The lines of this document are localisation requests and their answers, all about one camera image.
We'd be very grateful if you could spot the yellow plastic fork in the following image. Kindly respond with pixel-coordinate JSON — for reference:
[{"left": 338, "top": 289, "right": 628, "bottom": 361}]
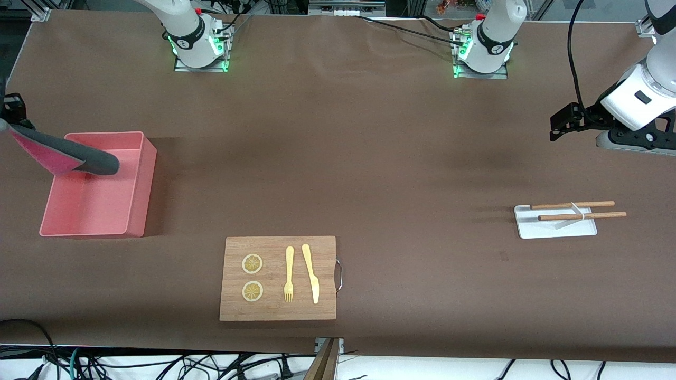
[{"left": 284, "top": 246, "right": 295, "bottom": 303}]

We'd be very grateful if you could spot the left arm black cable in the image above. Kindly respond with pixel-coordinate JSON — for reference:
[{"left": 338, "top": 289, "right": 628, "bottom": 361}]
[{"left": 568, "top": 0, "right": 600, "bottom": 114}]

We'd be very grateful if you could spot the grey metal box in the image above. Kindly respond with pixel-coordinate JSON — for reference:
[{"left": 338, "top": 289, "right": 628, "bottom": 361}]
[{"left": 308, "top": 0, "right": 387, "bottom": 16}]

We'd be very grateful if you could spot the white rack with wooden rods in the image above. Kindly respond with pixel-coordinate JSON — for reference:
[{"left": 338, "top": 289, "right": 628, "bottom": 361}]
[{"left": 514, "top": 201, "right": 627, "bottom": 240}]

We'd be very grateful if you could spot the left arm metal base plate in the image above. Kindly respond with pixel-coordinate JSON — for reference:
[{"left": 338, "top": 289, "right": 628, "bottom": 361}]
[{"left": 452, "top": 29, "right": 509, "bottom": 80}]

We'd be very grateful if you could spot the thick black cable loop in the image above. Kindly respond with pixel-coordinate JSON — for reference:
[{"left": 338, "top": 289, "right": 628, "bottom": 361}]
[{"left": 0, "top": 318, "right": 56, "bottom": 380}]

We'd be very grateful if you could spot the long black cable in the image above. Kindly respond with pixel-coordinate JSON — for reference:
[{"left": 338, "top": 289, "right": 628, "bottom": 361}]
[{"left": 354, "top": 15, "right": 468, "bottom": 44}]

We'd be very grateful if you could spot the yellow plastic knife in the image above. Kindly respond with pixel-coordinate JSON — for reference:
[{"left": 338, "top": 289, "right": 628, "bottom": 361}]
[{"left": 302, "top": 243, "right": 321, "bottom": 305}]

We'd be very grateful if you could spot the wooden plank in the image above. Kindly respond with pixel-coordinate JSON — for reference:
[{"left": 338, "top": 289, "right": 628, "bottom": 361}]
[{"left": 304, "top": 338, "right": 340, "bottom": 380}]

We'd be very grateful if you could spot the grey and pink cloth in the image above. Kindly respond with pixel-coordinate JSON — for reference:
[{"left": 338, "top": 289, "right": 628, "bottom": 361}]
[{"left": 0, "top": 119, "right": 120, "bottom": 177}]

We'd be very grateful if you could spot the pink plastic bin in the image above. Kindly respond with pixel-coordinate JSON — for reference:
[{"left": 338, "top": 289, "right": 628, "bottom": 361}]
[{"left": 39, "top": 131, "right": 158, "bottom": 238}]

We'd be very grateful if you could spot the wooden cutting board, metal handle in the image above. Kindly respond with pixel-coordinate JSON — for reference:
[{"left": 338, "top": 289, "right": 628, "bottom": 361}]
[{"left": 219, "top": 235, "right": 344, "bottom": 322}]

